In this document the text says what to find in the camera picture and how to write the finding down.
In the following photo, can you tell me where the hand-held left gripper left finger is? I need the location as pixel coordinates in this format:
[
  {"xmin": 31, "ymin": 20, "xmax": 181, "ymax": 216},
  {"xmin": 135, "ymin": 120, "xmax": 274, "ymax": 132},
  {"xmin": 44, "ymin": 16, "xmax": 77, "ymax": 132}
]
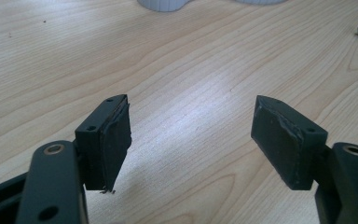
[{"xmin": 74, "ymin": 93, "xmax": 132, "ymax": 194}]

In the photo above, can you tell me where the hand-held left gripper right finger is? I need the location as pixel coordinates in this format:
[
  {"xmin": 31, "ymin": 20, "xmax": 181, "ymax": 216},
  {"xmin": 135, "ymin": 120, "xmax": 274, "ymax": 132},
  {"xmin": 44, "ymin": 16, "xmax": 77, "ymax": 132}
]
[{"xmin": 250, "ymin": 94, "xmax": 329, "ymax": 191}]

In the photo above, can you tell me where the white ribbed container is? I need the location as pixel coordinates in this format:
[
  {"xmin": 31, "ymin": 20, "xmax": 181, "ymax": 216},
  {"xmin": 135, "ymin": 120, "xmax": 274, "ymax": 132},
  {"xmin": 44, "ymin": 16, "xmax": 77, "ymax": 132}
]
[{"xmin": 136, "ymin": 0, "xmax": 195, "ymax": 13}]

